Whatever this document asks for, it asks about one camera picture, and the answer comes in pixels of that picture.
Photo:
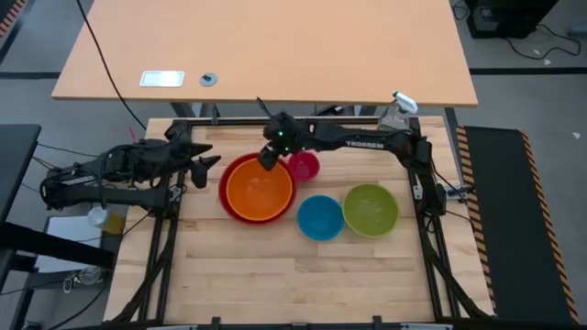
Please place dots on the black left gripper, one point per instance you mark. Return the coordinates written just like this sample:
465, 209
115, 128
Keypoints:
181, 146

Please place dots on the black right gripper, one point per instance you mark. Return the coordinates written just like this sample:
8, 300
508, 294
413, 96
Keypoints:
284, 130

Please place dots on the small pink bowl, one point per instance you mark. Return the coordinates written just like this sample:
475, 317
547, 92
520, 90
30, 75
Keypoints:
305, 169

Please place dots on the orange bowl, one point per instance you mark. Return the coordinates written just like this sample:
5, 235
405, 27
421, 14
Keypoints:
259, 192

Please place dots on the blue bowl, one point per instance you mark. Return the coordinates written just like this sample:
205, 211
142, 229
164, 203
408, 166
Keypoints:
320, 218

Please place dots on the green bowl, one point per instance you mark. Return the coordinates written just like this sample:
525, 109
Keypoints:
370, 211

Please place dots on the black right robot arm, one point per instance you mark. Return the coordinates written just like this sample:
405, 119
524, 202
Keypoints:
367, 137

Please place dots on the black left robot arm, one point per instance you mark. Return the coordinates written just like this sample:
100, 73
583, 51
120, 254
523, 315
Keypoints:
82, 188

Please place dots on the large red bowl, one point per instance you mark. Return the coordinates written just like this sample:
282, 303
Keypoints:
223, 192

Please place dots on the beige wooden desk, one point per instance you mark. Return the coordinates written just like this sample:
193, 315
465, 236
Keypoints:
275, 46

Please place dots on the bottle with yellow liquid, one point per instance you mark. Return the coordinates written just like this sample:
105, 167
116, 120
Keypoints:
107, 221

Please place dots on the clear cleaner spray bottle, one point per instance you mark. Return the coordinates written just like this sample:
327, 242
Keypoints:
406, 103

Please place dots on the white board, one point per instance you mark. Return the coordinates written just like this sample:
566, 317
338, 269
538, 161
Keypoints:
64, 238

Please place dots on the grey power adapter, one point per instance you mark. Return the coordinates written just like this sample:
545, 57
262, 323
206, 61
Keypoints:
458, 191

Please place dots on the black mat with hazard stripes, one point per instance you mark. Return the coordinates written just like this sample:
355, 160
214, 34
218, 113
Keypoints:
10, 16
513, 220

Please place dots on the black computer case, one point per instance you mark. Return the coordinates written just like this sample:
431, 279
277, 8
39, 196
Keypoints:
509, 16

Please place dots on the black aluminium frame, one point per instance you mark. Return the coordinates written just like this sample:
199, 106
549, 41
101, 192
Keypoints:
229, 121

